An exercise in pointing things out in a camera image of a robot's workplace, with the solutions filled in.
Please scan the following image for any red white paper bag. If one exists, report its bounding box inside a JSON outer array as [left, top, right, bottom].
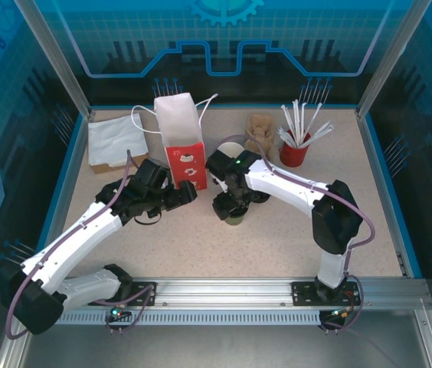
[[130, 91, 219, 192]]

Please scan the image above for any stack of green paper cups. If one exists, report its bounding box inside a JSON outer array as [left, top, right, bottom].
[[214, 140, 246, 189]]

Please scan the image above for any brown cardboard napkin box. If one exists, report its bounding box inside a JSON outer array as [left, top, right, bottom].
[[90, 152, 152, 176]]

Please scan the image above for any stack of brown cup carriers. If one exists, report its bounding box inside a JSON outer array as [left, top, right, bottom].
[[244, 113, 277, 158]]

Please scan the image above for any red metal straw bucket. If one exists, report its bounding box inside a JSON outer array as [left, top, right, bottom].
[[278, 130, 311, 168]]

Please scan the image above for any white paper-wrapped straw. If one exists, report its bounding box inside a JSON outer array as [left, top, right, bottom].
[[298, 101, 308, 145], [303, 121, 332, 146], [280, 104, 297, 143], [306, 125, 335, 147], [276, 128, 297, 146], [302, 102, 323, 146], [293, 98, 301, 145]]

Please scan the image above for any stack of white napkins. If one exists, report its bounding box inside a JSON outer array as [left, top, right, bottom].
[[87, 114, 149, 166]]

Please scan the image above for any small LED circuit board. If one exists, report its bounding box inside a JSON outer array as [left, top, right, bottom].
[[105, 305, 132, 322], [326, 307, 356, 320]]

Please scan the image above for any thin black loop cable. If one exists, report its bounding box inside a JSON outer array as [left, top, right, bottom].
[[133, 212, 162, 227]]

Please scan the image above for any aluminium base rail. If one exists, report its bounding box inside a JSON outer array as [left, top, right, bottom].
[[62, 276, 430, 307]]

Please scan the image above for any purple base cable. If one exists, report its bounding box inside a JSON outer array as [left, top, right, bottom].
[[317, 275, 366, 334], [99, 281, 155, 334]]

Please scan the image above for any slotted grey cable duct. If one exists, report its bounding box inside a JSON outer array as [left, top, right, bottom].
[[57, 309, 326, 327]]

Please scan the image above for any aluminium frame post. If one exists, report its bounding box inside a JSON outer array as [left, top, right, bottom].
[[356, 0, 430, 118], [13, 0, 93, 118]]

